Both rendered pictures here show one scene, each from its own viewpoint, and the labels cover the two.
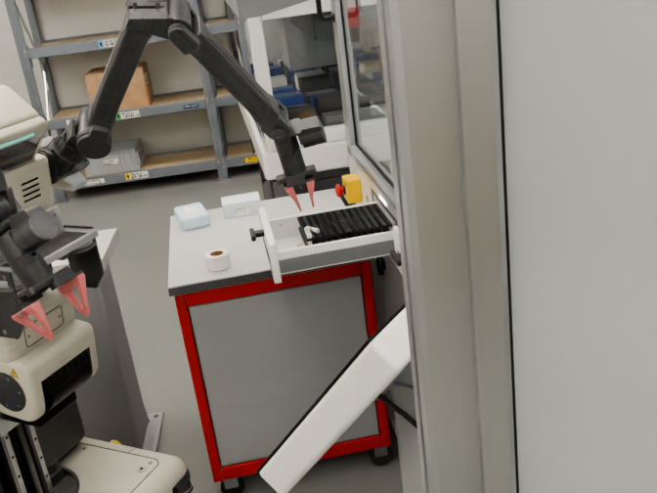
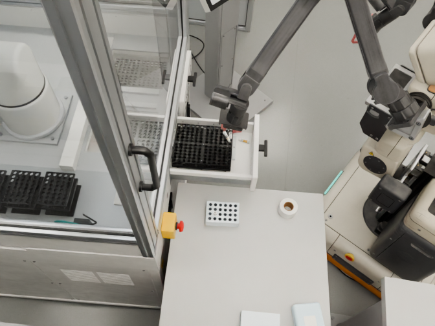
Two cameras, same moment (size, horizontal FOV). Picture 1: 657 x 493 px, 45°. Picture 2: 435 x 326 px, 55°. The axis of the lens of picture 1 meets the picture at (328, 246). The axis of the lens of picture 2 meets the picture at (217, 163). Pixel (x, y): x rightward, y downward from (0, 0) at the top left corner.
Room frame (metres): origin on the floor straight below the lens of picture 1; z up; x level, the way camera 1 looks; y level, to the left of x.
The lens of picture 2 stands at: (2.82, 0.13, 2.24)
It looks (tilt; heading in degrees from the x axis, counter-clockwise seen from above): 60 degrees down; 188
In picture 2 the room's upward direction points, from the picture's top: 4 degrees clockwise
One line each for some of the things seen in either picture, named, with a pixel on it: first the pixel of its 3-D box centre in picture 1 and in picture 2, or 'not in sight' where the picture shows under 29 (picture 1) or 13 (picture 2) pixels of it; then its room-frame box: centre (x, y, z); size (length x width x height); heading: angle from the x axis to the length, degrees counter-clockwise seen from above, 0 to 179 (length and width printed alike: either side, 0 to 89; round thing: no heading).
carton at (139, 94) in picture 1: (120, 87); not in sight; (5.82, 1.33, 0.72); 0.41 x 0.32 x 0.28; 92
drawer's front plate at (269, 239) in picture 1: (269, 243); (254, 151); (1.95, 0.15, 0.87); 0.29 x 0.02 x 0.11; 7
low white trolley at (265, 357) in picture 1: (279, 337); (239, 289); (2.36, 0.20, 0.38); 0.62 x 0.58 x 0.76; 7
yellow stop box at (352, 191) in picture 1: (351, 188); (169, 225); (2.31, -0.09, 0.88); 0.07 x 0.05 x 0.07; 7
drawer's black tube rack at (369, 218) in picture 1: (344, 231); (202, 148); (1.97, -0.05, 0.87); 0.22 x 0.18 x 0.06; 97
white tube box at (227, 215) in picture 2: not in sight; (222, 213); (2.19, 0.08, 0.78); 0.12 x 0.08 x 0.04; 99
